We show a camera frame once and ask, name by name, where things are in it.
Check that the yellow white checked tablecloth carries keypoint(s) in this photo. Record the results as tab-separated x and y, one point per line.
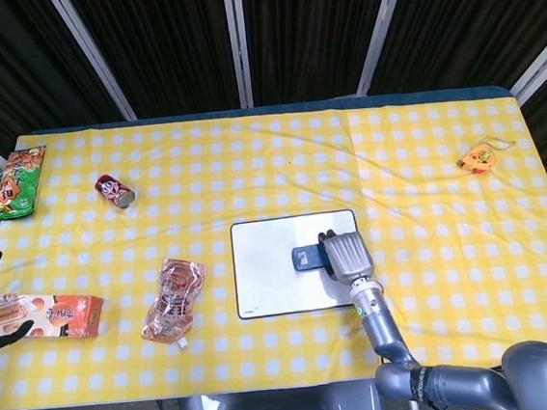
270	166

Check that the red drink can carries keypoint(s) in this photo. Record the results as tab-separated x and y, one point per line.
114	191

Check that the blue-edged table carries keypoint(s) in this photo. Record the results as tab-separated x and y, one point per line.
389	98

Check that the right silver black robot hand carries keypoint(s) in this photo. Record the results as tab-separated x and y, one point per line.
351	255

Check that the orange biscuit box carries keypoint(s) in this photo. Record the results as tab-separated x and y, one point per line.
61	315

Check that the orange spout drink pouch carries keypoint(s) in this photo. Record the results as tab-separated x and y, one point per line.
176	297

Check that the white board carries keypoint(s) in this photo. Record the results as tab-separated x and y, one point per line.
265	269

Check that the green orange snack bag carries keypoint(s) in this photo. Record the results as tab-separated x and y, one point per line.
17	186

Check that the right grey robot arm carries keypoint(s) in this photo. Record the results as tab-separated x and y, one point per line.
382	330

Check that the blue board eraser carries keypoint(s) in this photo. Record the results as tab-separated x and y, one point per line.
307	257

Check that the yellow tape measure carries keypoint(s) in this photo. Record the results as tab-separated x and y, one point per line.
478	158

